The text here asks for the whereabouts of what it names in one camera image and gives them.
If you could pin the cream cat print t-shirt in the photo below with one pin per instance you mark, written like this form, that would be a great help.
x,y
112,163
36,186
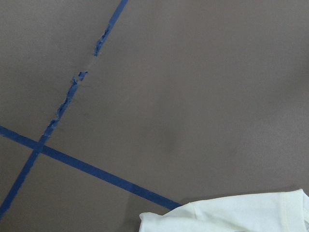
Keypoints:
x,y
262,212

